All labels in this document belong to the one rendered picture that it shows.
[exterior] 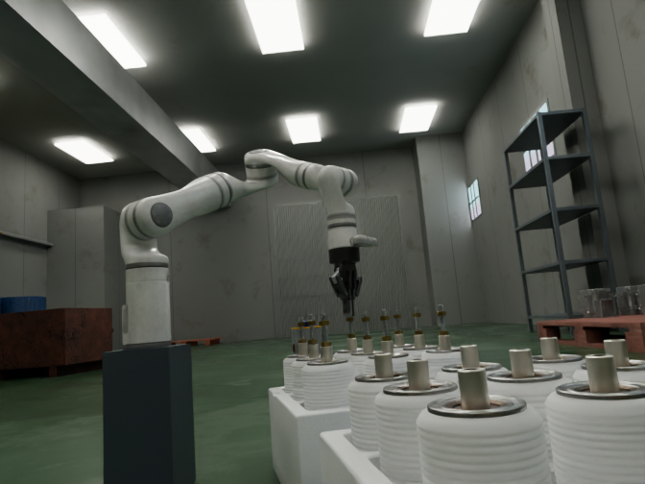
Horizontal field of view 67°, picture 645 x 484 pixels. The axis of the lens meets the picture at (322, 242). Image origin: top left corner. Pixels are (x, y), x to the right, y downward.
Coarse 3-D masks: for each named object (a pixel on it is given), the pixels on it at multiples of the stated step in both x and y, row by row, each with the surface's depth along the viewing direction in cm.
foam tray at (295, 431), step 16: (272, 400) 110; (288, 400) 95; (272, 416) 111; (288, 416) 87; (304, 416) 80; (320, 416) 80; (336, 416) 81; (272, 432) 112; (288, 432) 88; (304, 432) 79; (320, 432) 80; (272, 448) 114; (288, 448) 89; (304, 448) 79; (320, 448) 79; (288, 464) 90; (304, 464) 78; (320, 464) 79; (288, 480) 91; (304, 480) 78; (320, 480) 78
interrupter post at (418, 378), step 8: (408, 360) 51; (416, 360) 50; (424, 360) 50; (408, 368) 50; (416, 368) 50; (424, 368) 50; (408, 376) 50; (416, 376) 50; (424, 376) 50; (416, 384) 50; (424, 384) 49
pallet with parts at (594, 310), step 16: (608, 288) 397; (624, 288) 401; (640, 288) 378; (592, 304) 397; (608, 304) 390; (624, 304) 399; (640, 304) 381; (560, 320) 405; (576, 320) 379; (592, 320) 357; (608, 320) 338; (624, 320) 320; (640, 320) 304; (544, 336) 403; (560, 336) 399; (576, 336) 352; (592, 336) 338; (608, 336) 382; (624, 336) 369; (640, 336) 279
